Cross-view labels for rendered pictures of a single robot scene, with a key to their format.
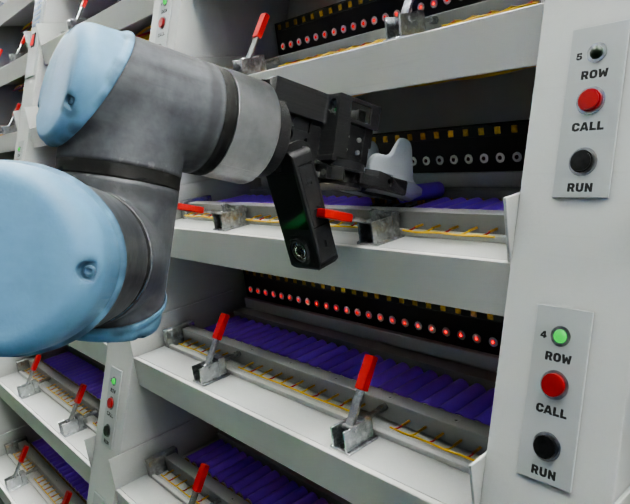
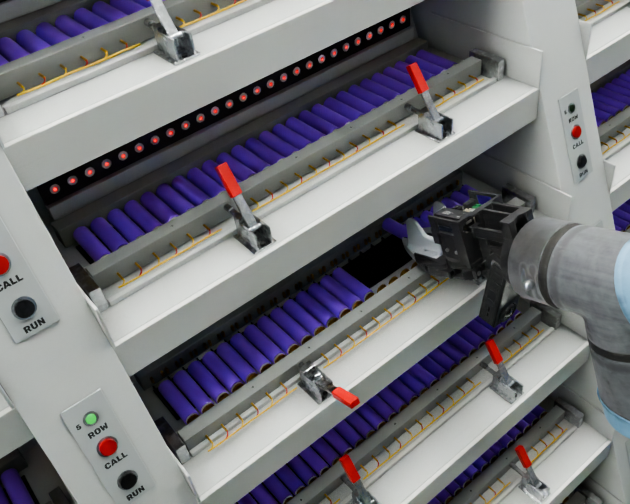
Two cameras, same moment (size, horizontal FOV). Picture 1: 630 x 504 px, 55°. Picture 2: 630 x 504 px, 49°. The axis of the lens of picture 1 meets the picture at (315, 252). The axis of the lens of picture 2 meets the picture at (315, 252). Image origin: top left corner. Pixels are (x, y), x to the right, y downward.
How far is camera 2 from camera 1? 1.07 m
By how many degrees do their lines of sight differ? 77
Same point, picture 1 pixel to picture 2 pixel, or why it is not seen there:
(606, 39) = (572, 100)
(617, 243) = (599, 187)
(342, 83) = (410, 189)
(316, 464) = (507, 423)
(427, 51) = (478, 137)
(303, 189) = not seen: hidden behind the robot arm
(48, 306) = not seen: outside the picture
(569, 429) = not seen: hidden behind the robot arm
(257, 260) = (391, 374)
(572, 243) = (586, 198)
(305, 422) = (474, 420)
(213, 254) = (328, 423)
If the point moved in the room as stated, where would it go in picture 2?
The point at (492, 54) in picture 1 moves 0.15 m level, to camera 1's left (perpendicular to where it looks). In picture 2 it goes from (513, 124) to (534, 165)
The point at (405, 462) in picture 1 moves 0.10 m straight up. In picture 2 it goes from (532, 365) to (518, 309)
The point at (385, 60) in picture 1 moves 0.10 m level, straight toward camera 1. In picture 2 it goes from (448, 155) to (535, 133)
